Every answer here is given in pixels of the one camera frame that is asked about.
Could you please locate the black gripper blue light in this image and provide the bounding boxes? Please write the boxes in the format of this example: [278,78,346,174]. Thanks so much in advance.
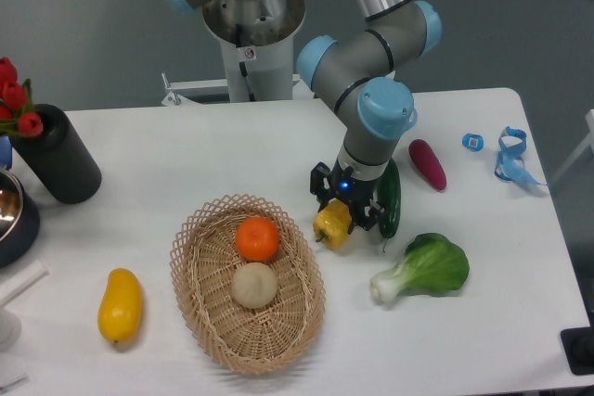
[310,145,388,233]

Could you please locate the yellow bell pepper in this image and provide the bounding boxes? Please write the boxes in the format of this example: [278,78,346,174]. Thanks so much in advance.
[313,199,352,250]

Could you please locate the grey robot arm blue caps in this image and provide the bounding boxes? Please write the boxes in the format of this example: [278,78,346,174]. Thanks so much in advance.
[167,0,442,229]

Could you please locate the green cucumber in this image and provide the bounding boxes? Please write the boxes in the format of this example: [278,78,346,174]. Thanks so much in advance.
[377,159,401,250]

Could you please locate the purple sweet potato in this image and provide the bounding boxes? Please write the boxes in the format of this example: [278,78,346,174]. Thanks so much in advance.
[408,139,447,192]

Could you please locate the orange fruit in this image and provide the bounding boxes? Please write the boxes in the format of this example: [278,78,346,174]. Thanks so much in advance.
[235,216,280,262]

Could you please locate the blue ribbon strip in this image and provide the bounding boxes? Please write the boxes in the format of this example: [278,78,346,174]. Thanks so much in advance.
[407,109,418,130]

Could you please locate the green bok choy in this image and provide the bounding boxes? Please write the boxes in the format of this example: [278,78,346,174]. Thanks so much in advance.
[369,233,470,303]

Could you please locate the white steamed bun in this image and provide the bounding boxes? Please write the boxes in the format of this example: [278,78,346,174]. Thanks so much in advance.
[231,262,278,309]

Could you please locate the small blue tape roll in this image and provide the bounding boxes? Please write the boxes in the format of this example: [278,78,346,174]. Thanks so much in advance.
[461,133,484,152]

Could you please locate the woven wicker basket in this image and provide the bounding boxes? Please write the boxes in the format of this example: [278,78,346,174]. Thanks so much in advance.
[170,194,326,375]

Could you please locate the tangled blue ribbon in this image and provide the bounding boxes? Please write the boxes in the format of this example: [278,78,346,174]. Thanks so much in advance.
[494,126,547,186]

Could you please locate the yellow mango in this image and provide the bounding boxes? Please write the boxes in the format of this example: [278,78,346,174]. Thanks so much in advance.
[97,268,143,344]

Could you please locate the black device at edge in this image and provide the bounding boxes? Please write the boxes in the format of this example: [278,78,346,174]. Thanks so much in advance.
[561,326,594,376]

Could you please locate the black cylindrical vase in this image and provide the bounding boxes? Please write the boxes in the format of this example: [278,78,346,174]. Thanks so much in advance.
[10,104,102,204]

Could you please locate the dark metal bowl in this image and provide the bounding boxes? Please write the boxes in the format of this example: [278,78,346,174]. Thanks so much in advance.
[0,168,40,268]

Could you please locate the red artificial tulips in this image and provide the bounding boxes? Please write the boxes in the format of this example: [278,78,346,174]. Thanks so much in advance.
[1,57,44,138]

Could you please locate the blue object left edge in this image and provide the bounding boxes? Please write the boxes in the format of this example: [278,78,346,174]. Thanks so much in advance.
[0,136,13,170]

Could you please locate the white stand object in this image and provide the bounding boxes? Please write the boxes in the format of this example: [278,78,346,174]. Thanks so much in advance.
[1,260,48,351]

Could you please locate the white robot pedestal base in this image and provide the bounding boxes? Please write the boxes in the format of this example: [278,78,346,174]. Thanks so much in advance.
[160,0,321,108]

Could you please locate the white frame right edge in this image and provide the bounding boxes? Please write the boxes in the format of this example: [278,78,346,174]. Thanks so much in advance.
[551,109,593,188]

